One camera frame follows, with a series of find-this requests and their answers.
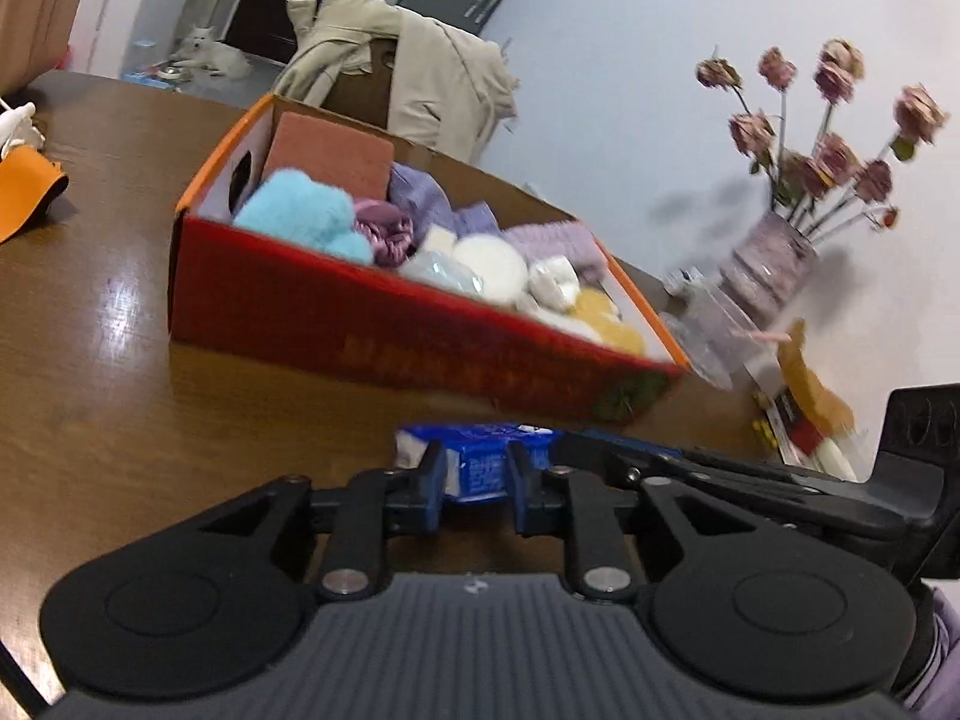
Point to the brown scouring pad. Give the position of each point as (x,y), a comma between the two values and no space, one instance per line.
(330,154)

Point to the yellow sponge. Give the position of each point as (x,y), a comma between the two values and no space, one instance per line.
(607,322)

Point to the white dog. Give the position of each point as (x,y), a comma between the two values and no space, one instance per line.
(214,52)

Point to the orange fabric piece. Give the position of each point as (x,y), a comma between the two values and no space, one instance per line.
(26,195)

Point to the beige coat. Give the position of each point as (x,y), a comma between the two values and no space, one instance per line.
(442,82)

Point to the purple satin scrunchie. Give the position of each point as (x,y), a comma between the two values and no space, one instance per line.
(386,232)

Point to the white plastic item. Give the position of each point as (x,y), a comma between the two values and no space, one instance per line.
(19,131)

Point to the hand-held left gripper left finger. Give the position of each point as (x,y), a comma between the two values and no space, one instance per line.
(433,491)

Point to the pink knitted cloth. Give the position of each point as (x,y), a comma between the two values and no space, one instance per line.
(559,247)

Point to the bunch of dried roses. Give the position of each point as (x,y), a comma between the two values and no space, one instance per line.
(832,157)

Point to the orange cardboard box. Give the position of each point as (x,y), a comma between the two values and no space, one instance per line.
(337,315)

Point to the pink glass vase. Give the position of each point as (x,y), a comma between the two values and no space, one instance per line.
(772,262)

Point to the white round puff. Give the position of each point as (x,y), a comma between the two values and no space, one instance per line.
(491,268)

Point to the purple knitted cloth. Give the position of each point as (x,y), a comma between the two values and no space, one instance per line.
(424,195)

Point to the brown wooden chair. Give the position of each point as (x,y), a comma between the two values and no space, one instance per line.
(364,94)

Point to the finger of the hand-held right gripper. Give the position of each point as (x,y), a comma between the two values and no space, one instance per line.
(630,457)

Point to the dark red packet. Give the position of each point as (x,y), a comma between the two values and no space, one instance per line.
(791,424)

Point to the blue fluffy toy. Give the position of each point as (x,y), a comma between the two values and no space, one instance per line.
(296,214)

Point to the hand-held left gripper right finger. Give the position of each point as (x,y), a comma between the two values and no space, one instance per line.
(523,499)

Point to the cream makeup sponge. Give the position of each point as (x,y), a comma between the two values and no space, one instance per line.
(440,240)

